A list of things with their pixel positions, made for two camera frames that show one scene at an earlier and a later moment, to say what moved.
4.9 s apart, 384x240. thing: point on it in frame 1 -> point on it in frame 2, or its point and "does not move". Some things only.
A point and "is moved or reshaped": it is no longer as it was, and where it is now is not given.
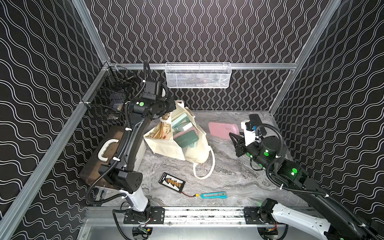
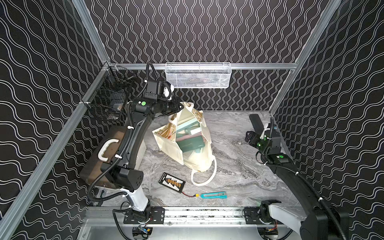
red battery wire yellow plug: x=196 y=195 does not move
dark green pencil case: x=187 y=139 is moved or reshaped
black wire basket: x=109 y=97 does not move
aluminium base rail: x=115 y=215 does not move
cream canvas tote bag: x=177 y=133 is moved or reshaped
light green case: x=181 y=124 -> x=189 y=127
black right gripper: x=240 y=147 -> x=252 y=134
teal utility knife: x=214 y=195 does not move
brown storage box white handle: x=105 y=153 does not move
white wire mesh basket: x=198 y=75 does not move
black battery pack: x=172 y=182 does not move
